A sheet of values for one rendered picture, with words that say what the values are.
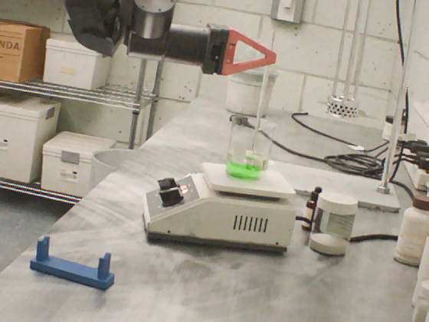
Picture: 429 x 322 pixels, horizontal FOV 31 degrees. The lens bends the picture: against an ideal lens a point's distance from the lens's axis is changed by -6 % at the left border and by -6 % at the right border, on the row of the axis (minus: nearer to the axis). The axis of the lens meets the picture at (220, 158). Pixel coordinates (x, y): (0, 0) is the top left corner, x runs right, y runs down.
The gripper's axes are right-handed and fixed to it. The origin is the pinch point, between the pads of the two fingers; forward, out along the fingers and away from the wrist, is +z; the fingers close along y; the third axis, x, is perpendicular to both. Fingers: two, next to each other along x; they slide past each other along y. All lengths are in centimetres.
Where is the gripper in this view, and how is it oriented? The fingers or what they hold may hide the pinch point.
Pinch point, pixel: (270, 57)
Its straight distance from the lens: 114.6
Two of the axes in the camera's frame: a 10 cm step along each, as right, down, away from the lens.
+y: -0.7, -2.3, 9.7
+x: -1.6, 9.6, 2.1
